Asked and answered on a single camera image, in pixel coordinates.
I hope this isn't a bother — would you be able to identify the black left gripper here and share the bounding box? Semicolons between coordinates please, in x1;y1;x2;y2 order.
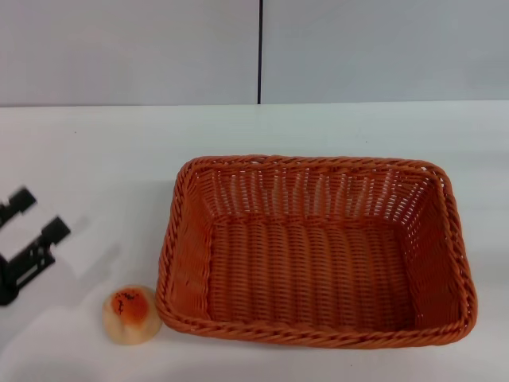
0;185;72;307

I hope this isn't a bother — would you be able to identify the round bun with orange top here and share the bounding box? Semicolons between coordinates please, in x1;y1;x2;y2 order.
102;284;163;346

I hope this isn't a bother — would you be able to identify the orange woven plastic basket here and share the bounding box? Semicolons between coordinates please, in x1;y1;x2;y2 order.
153;154;478;351

